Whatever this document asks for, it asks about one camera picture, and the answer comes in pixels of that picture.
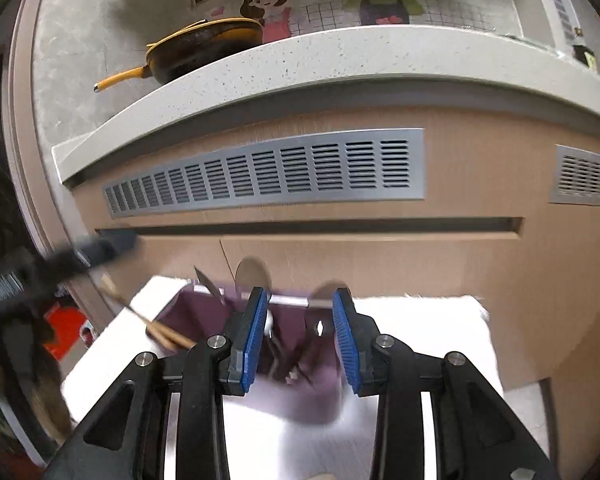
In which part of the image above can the speckled stone countertop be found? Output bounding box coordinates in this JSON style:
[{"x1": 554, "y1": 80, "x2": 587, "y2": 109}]
[{"x1": 51, "y1": 25, "x2": 600, "y2": 189}]

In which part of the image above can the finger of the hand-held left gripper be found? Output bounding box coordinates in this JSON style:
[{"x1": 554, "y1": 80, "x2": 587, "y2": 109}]
[{"x1": 45, "y1": 232, "x2": 142, "y2": 282}]

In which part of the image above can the wooden kitchen cabinet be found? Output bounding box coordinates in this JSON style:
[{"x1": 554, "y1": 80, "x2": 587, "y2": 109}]
[{"x1": 72, "y1": 107, "x2": 600, "y2": 480}]

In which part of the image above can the yellow frying pan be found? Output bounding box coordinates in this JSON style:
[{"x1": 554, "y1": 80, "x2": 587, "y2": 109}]
[{"x1": 93, "y1": 17, "x2": 265, "y2": 94}]

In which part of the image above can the grey wall vent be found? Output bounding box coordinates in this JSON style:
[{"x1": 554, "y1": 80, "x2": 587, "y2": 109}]
[{"x1": 540, "y1": 0, "x2": 582, "y2": 44}]

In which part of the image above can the wooden chopstick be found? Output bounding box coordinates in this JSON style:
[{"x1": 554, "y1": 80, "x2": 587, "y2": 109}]
[
  {"x1": 100, "y1": 274, "x2": 197, "y2": 348},
  {"x1": 145, "y1": 325, "x2": 191, "y2": 353}
]

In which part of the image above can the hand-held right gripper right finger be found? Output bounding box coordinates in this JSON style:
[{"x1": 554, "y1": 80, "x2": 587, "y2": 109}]
[{"x1": 331, "y1": 288, "x2": 563, "y2": 480}]

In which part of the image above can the cartoon wall poster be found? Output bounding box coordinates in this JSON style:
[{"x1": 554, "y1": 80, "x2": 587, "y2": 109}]
[{"x1": 189, "y1": 0, "x2": 527, "y2": 44}]

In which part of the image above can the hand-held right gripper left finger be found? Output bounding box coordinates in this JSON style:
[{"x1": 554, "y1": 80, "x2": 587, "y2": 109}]
[{"x1": 42, "y1": 287, "x2": 272, "y2": 480}]

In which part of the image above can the dark sauce bottle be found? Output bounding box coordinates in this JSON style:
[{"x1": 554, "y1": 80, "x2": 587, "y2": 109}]
[{"x1": 572, "y1": 45, "x2": 599, "y2": 69}]

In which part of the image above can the long grey vent grille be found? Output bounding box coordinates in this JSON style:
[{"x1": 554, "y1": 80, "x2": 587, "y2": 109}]
[{"x1": 102, "y1": 127, "x2": 425, "y2": 219}]

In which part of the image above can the maroon plastic utensil box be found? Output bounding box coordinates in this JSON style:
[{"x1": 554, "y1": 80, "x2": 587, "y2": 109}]
[{"x1": 146, "y1": 281, "x2": 348, "y2": 427}]

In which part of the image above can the plain metal spoon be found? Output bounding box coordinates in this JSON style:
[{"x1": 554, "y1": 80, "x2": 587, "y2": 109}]
[{"x1": 262, "y1": 310, "x2": 291, "y2": 381}]

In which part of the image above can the short grey vent grille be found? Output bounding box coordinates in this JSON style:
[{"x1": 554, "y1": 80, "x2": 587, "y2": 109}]
[{"x1": 549, "y1": 144, "x2": 600, "y2": 206}]

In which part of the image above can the red box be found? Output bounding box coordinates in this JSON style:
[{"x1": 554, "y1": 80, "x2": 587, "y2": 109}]
[{"x1": 44, "y1": 306, "x2": 89, "y2": 357}]

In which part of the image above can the white textured cloth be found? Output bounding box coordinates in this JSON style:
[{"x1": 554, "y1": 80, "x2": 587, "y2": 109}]
[{"x1": 60, "y1": 274, "x2": 506, "y2": 480}]

